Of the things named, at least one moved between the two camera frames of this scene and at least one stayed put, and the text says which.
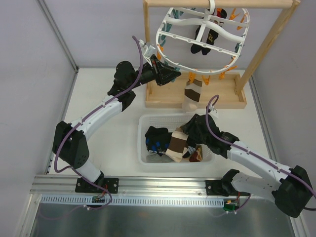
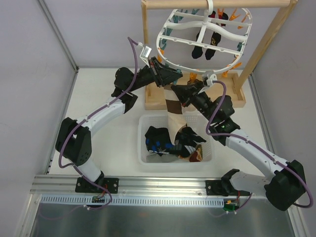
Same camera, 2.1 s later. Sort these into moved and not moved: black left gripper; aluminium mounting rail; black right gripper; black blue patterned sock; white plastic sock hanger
Moved: black right gripper
Not moved: white plastic sock hanger; black left gripper; aluminium mounting rail; black blue patterned sock
